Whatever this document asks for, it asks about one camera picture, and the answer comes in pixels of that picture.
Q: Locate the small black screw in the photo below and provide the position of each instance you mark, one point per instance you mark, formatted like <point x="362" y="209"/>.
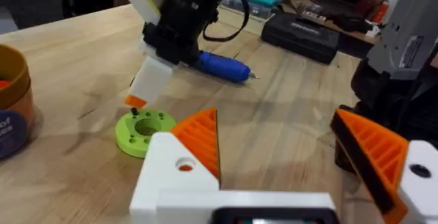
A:
<point x="134" y="112"/>

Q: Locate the clear plastic parts box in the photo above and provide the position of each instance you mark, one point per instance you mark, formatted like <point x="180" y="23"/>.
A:
<point x="246" y="7"/>

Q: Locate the black tool case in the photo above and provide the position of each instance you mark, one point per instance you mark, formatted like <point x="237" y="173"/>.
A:
<point x="301" y="37"/>

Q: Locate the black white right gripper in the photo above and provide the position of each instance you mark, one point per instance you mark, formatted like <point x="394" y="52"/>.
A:
<point x="184" y="15"/>

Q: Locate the orange toy tub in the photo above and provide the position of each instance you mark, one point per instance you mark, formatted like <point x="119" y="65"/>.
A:
<point x="13" y="97"/>

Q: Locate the heap of tools and boxes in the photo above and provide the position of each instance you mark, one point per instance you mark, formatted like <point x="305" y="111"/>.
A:
<point x="345" y="5"/>

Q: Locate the white orange left gripper right finger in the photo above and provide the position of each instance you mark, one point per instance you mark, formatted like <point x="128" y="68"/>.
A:
<point x="383" y="155"/>

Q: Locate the white orange left gripper left finger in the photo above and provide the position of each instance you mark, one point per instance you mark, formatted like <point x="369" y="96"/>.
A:
<point x="171" y="172"/>

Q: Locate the blue electric screwdriver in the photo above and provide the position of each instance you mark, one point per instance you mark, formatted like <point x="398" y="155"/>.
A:
<point x="222" y="67"/>

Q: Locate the green disc with holes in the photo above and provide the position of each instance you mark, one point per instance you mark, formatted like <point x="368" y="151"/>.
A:
<point x="138" y="140"/>

